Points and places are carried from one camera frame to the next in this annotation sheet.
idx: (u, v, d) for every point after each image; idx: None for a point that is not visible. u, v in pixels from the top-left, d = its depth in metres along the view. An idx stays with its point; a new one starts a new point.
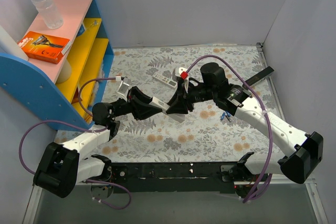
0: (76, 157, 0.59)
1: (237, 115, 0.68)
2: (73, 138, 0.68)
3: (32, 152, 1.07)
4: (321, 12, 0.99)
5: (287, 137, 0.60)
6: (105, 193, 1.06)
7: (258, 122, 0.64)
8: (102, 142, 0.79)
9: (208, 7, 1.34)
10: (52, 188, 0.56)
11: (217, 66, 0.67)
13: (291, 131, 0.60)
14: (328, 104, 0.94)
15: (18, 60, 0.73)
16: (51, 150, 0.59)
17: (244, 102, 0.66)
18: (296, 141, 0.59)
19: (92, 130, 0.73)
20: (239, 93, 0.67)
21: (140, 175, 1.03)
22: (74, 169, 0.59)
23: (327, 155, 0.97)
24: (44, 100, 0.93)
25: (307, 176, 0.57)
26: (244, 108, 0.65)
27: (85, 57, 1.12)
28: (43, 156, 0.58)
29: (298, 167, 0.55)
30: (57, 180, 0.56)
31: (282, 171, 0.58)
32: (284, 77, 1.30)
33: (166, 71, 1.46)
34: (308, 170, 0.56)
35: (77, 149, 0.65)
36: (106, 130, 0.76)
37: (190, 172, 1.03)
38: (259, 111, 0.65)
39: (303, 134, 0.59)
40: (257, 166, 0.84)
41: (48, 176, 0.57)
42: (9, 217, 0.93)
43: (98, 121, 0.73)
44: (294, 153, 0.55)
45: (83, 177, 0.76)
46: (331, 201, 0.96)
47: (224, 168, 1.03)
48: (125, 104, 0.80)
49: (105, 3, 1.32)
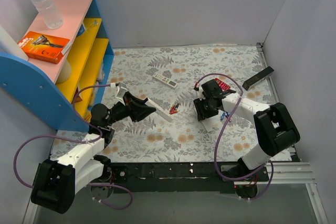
0: (72, 172, 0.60)
1: (226, 106, 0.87)
2: (68, 152, 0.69)
3: (33, 151, 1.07)
4: (321, 11, 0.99)
5: (252, 108, 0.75)
6: (105, 193, 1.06)
7: (233, 105, 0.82)
8: (97, 150, 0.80)
9: (207, 7, 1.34)
10: (51, 204, 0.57)
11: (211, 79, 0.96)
13: (257, 105, 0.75)
14: (328, 104, 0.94)
15: (18, 60, 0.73)
16: (46, 167, 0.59)
17: (227, 95, 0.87)
18: (258, 109, 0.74)
19: (86, 142, 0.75)
20: (226, 93, 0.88)
21: (140, 175, 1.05)
22: (72, 184, 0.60)
23: (327, 155, 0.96)
24: (44, 100, 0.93)
25: (279, 141, 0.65)
26: (225, 98, 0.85)
27: (85, 57, 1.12)
28: (39, 173, 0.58)
29: (261, 129, 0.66)
30: (55, 196, 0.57)
31: (260, 140, 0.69)
32: (284, 77, 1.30)
33: (166, 71, 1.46)
34: (276, 138, 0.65)
35: (73, 163, 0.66)
36: (100, 139, 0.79)
37: (190, 172, 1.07)
38: (235, 97, 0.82)
39: (266, 105, 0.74)
40: (251, 157, 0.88)
41: (46, 192, 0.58)
42: (9, 218, 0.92)
43: (97, 120, 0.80)
44: (255, 115, 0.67)
45: (82, 183, 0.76)
46: (332, 201, 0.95)
47: (224, 168, 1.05)
48: (123, 109, 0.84)
49: (106, 3, 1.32)
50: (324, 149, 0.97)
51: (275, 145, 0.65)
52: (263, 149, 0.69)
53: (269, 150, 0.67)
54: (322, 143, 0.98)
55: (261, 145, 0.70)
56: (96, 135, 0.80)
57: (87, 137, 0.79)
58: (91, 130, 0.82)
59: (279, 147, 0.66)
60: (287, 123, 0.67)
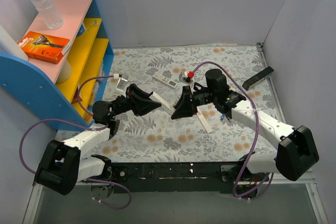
0: (77, 155, 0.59)
1: (235, 116, 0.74)
2: (74, 136, 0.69)
3: (32, 151, 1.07)
4: (321, 12, 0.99)
5: (274, 130, 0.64)
6: (105, 193, 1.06)
7: (249, 119, 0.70)
8: (102, 140, 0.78)
9: (207, 7, 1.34)
10: (53, 184, 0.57)
11: (220, 72, 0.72)
13: (279, 125, 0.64)
14: (328, 104, 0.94)
15: (18, 60, 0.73)
16: (52, 147, 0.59)
17: (238, 104, 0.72)
18: (281, 133, 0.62)
19: (92, 129, 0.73)
20: (234, 97, 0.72)
21: (140, 175, 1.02)
22: (75, 167, 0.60)
23: (326, 155, 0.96)
24: (44, 100, 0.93)
25: (301, 170, 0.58)
26: (237, 109, 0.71)
27: (85, 57, 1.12)
28: (45, 153, 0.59)
29: (284, 157, 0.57)
30: (58, 178, 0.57)
31: (277, 164, 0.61)
32: (284, 77, 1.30)
33: (166, 71, 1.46)
34: (299, 164, 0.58)
35: (79, 146, 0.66)
36: (105, 128, 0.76)
37: (190, 172, 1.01)
38: (250, 110, 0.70)
39: (290, 127, 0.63)
40: (256, 164, 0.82)
41: (50, 172, 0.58)
42: (9, 217, 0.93)
43: (98, 118, 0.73)
44: (279, 144, 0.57)
45: (82, 176, 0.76)
46: (331, 201, 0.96)
47: (224, 168, 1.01)
48: (125, 101, 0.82)
49: (106, 3, 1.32)
50: (324, 149, 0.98)
51: (296, 174, 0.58)
52: (281, 172, 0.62)
53: (289, 176, 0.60)
54: (322, 144, 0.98)
55: (277, 168, 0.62)
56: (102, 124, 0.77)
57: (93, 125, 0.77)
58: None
59: (300, 172, 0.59)
60: (311, 148, 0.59)
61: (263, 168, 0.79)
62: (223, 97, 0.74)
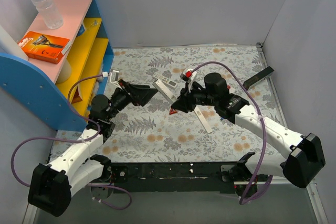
0: (65, 179, 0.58)
1: (238, 122, 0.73)
2: (61, 155, 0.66)
3: (32, 151, 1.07)
4: (321, 12, 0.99)
5: (283, 138, 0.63)
6: (105, 193, 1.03)
7: (256, 128, 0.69)
8: (96, 148, 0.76)
9: (207, 7, 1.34)
10: (47, 209, 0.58)
11: (220, 76, 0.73)
13: (286, 134, 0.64)
14: (328, 104, 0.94)
15: (18, 60, 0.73)
16: (38, 174, 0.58)
17: (242, 109, 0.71)
18: (291, 142, 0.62)
19: (81, 141, 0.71)
20: (237, 102, 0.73)
21: (140, 175, 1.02)
22: (66, 188, 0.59)
23: (326, 155, 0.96)
24: (44, 100, 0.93)
25: (310, 177, 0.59)
26: (241, 115, 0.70)
27: (85, 57, 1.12)
28: (33, 179, 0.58)
29: (294, 166, 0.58)
30: (50, 202, 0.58)
31: (285, 173, 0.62)
32: (284, 77, 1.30)
33: (166, 71, 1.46)
34: (307, 172, 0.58)
35: (66, 168, 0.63)
36: (97, 136, 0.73)
37: (190, 172, 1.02)
38: (255, 116, 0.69)
39: (298, 135, 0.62)
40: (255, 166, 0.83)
41: (42, 196, 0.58)
42: (9, 218, 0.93)
43: (98, 112, 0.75)
44: (290, 153, 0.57)
45: (81, 185, 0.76)
46: (331, 201, 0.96)
47: (224, 168, 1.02)
48: (124, 98, 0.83)
49: (105, 3, 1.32)
50: (324, 149, 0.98)
51: (305, 181, 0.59)
52: (290, 181, 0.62)
53: (298, 183, 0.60)
54: (322, 144, 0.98)
55: (285, 176, 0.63)
56: (94, 131, 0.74)
57: (83, 134, 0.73)
58: (88, 126, 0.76)
59: (309, 180, 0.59)
60: (318, 155, 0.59)
61: (264, 169, 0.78)
62: (226, 102, 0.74)
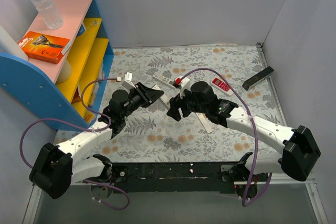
0: (70, 162, 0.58)
1: (231, 126, 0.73)
2: (71, 139, 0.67)
3: (32, 151, 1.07)
4: (321, 12, 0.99)
5: (275, 135, 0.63)
6: (105, 193, 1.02)
7: (247, 128, 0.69)
8: (103, 141, 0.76)
9: (207, 7, 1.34)
10: (45, 188, 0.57)
11: (205, 84, 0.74)
13: (277, 129, 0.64)
14: (328, 104, 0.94)
15: (18, 60, 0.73)
16: (45, 151, 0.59)
17: (231, 113, 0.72)
18: (283, 137, 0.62)
19: (92, 130, 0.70)
20: (226, 106, 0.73)
21: (140, 175, 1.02)
22: (67, 172, 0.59)
23: (326, 155, 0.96)
24: (44, 100, 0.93)
25: (308, 170, 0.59)
26: (231, 118, 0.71)
27: (85, 57, 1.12)
28: (39, 156, 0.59)
29: (290, 160, 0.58)
30: (50, 182, 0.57)
31: (284, 169, 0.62)
32: (284, 77, 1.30)
33: (166, 71, 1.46)
34: (306, 164, 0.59)
35: (72, 152, 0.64)
36: (107, 129, 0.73)
37: (190, 172, 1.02)
38: (245, 117, 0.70)
39: (290, 129, 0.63)
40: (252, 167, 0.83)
41: (42, 175, 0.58)
42: (9, 217, 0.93)
43: (117, 103, 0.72)
44: (284, 148, 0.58)
45: (80, 177, 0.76)
46: (331, 201, 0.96)
47: (224, 168, 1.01)
48: (138, 97, 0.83)
49: (106, 3, 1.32)
50: (323, 149, 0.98)
51: (305, 176, 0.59)
52: (290, 176, 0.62)
53: (298, 178, 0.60)
54: (322, 144, 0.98)
55: (283, 171, 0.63)
56: (105, 124, 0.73)
57: (94, 125, 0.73)
58: (100, 118, 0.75)
59: (308, 172, 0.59)
60: (313, 146, 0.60)
61: (263, 168, 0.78)
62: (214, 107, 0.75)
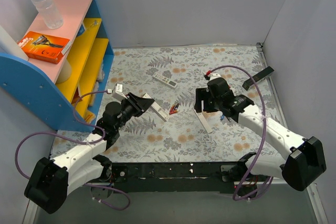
0: (66, 176, 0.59)
1: (242, 121, 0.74)
2: (65, 152, 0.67)
3: (32, 151, 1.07)
4: (321, 12, 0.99)
5: (284, 140, 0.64)
6: (105, 193, 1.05)
7: (259, 128, 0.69)
8: (98, 153, 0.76)
9: (207, 7, 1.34)
10: (41, 202, 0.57)
11: (221, 78, 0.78)
13: (288, 135, 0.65)
14: (328, 104, 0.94)
15: (18, 60, 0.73)
16: (41, 166, 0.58)
17: (245, 109, 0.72)
18: (292, 144, 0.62)
19: (86, 143, 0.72)
20: (242, 101, 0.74)
21: (140, 175, 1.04)
22: (63, 187, 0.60)
23: (326, 154, 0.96)
24: (44, 101, 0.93)
25: (308, 181, 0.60)
26: (244, 114, 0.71)
27: (85, 57, 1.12)
28: (34, 171, 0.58)
29: (294, 169, 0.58)
30: (46, 196, 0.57)
31: (285, 176, 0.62)
32: (284, 77, 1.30)
33: (166, 71, 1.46)
34: (307, 174, 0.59)
35: (67, 165, 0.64)
36: (102, 141, 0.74)
37: (190, 172, 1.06)
38: (258, 116, 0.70)
39: (301, 138, 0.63)
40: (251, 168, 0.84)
41: (38, 190, 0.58)
42: (9, 217, 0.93)
43: (110, 116, 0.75)
44: (290, 156, 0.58)
45: (77, 184, 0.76)
46: (331, 201, 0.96)
47: (224, 168, 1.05)
48: (130, 107, 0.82)
49: (106, 3, 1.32)
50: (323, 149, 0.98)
51: (304, 185, 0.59)
52: (288, 183, 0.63)
53: (297, 186, 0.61)
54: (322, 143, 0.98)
55: (284, 178, 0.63)
56: (100, 136, 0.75)
57: (88, 137, 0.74)
58: (93, 130, 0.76)
59: (308, 183, 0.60)
60: (320, 160, 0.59)
61: (262, 170, 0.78)
62: (230, 100, 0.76)
